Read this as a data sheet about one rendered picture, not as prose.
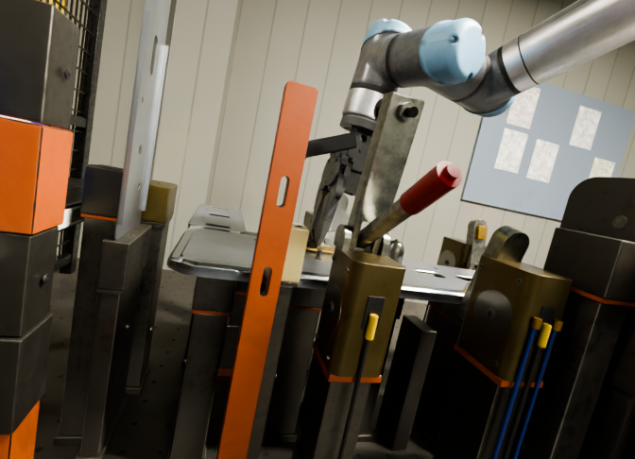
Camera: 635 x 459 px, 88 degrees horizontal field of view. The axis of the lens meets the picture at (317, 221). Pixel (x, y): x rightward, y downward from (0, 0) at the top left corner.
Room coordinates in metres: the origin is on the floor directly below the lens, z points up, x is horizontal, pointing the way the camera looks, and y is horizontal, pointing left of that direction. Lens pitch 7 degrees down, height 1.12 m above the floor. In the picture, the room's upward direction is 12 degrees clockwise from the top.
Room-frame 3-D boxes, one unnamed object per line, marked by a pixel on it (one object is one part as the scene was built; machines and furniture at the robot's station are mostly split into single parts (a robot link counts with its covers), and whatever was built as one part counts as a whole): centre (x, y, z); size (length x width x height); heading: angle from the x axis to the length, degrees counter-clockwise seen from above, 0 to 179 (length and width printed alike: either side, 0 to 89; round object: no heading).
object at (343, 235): (0.36, -0.03, 1.06); 0.03 x 0.01 x 0.03; 17
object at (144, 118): (0.43, 0.24, 1.17); 0.12 x 0.01 x 0.34; 17
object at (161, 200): (0.54, 0.29, 0.88); 0.08 x 0.08 x 0.36; 17
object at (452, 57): (0.49, -0.12, 1.32); 0.11 x 0.11 x 0.08; 37
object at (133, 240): (0.43, 0.24, 0.85); 0.12 x 0.03 x 0.30; 17
